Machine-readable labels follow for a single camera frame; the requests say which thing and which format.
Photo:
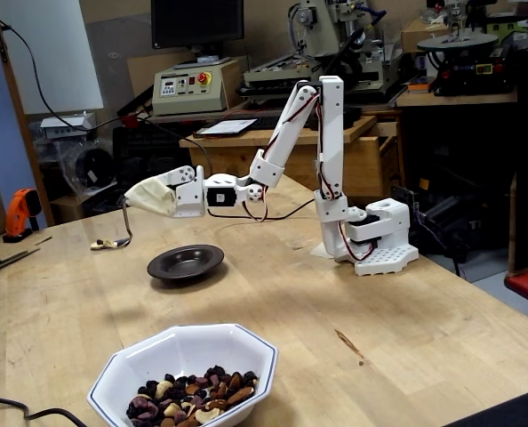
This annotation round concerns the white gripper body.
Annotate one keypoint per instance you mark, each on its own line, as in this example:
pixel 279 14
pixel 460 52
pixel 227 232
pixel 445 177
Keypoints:
pixel 188 197

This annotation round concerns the taped white gripper finger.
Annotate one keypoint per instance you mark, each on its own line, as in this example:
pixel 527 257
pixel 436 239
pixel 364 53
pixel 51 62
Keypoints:
pixel 157 203
pixel 175 178

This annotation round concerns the bent metal spoon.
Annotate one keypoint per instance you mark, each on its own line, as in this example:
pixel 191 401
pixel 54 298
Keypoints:
pixel 122 242

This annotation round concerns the white octagonal bowl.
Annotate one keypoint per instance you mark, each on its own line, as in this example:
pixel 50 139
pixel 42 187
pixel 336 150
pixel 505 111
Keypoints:
pixel 179 347

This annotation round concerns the nut and dried fruit mix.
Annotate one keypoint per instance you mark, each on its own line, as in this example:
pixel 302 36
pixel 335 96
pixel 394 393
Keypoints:
pixel 193 396

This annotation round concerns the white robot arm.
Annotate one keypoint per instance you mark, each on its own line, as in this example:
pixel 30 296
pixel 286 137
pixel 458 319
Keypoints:
pixel 330 133

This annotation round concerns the dark brown plate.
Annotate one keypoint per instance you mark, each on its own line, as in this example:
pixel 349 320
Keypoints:
pixel 184 264

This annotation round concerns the black storage bin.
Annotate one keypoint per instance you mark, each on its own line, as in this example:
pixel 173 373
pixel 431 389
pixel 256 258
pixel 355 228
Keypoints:
pixel 148 160

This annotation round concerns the plastic bag with black spool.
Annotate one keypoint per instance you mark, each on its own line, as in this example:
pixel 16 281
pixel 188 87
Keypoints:
pixel 93 169

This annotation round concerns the wooden desk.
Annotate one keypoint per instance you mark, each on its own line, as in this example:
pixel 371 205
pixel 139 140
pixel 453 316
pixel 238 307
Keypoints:
pixel 237 139

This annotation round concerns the black tablet with paper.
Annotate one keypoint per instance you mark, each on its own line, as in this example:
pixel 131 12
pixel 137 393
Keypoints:
pixel 228 126

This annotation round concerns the beige control box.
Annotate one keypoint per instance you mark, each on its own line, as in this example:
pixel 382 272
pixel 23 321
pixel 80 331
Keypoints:
pixel 188 100

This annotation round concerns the black keyboard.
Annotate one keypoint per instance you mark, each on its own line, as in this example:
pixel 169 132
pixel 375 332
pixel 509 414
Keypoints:
pixel 264 121

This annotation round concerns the white power strip box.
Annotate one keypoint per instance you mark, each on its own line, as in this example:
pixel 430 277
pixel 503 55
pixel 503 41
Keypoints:
pixel 68 122

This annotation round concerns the orange and black power tool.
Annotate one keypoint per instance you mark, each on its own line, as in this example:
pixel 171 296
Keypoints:
pixel 17 213

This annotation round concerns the black computer monitor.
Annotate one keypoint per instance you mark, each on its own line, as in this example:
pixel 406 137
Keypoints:
pixel 197 22

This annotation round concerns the flat cardboard pieces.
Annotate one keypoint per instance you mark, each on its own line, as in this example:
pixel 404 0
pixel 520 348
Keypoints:
pixel 2 253

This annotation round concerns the white board panel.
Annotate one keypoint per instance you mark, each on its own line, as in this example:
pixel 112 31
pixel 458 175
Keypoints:
pixel 55 53

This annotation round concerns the black handheld device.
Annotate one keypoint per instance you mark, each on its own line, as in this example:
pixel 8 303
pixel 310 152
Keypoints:
pixel 354 115

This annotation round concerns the grey milling machine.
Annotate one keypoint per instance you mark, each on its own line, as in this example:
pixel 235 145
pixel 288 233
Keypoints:
pixel 317 26

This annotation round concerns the small circuit board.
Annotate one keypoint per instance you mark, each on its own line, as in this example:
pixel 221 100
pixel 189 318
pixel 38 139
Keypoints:
pixel 404 198

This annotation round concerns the small orange box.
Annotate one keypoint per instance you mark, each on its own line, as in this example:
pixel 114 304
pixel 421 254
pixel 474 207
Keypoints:
pixel 421 85

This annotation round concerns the brown cardboard box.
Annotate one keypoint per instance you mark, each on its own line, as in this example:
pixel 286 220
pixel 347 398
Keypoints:
pixel 417 35

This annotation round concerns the wooden workbench shelf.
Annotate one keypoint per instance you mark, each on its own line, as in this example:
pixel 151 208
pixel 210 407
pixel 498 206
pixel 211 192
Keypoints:
pixel 468 99

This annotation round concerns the black scroll saw machine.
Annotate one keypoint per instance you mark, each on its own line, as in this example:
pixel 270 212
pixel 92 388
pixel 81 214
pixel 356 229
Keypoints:
pixel 468 75

